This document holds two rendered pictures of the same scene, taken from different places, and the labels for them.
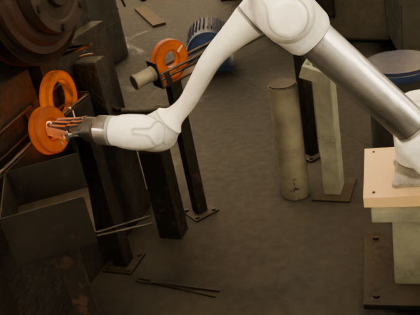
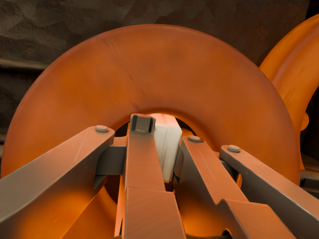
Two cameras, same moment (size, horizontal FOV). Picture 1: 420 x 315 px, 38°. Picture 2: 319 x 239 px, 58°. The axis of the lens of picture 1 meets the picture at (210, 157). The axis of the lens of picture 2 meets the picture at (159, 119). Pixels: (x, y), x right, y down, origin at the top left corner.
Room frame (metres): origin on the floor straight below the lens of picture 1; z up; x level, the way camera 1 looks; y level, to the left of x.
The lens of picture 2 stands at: (1.72, 0.35, 0.76)
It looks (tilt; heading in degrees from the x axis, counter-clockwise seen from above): 10 degrees down; 56
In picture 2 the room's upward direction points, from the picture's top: 11 degrees clockwise
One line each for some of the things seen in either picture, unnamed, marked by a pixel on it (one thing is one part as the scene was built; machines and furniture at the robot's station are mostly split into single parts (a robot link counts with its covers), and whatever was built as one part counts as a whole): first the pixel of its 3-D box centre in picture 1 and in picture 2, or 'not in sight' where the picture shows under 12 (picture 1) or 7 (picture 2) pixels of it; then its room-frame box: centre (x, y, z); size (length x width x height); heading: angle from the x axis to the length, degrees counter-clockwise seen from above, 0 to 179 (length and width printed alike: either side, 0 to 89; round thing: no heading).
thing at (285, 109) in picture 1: (289, 140); not in sight; (2.30, -0.34, 0.26); 0.12 x 0.12 x 0.52
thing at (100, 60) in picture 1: (95, 89); not in sight; (2.20, 0.37, 0.68); 0.11 x 0.08 x 0.24; 64
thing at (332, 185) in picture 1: (328, 125); not in sight; (2.27, -0.50, 0.31); 0.24 x 0.16 x 0.62; 154
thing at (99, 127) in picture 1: (105, 130); not in sight; (1.72, 0.29, 0.71); 0.09 x 0.06 x 0.09; 154
